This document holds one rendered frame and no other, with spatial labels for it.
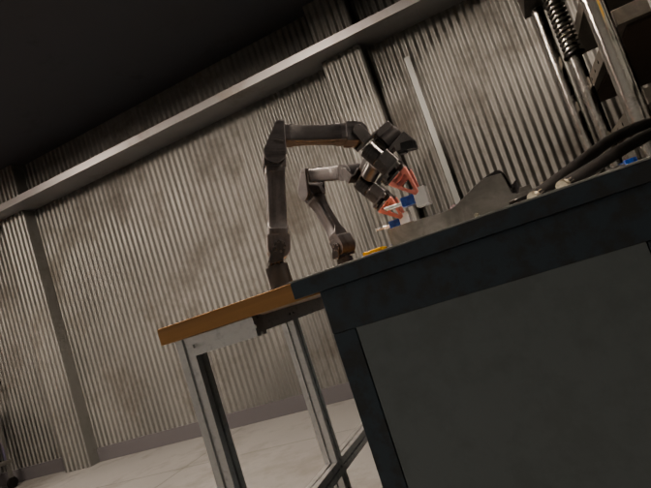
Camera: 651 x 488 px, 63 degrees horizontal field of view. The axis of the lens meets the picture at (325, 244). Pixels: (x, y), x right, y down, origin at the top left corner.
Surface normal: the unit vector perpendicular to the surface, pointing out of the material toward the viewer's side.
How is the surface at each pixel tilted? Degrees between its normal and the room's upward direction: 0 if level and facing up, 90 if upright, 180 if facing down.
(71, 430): 90
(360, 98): 90
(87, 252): 90
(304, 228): 90
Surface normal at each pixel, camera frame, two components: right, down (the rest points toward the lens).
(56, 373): -0.34, 0.01
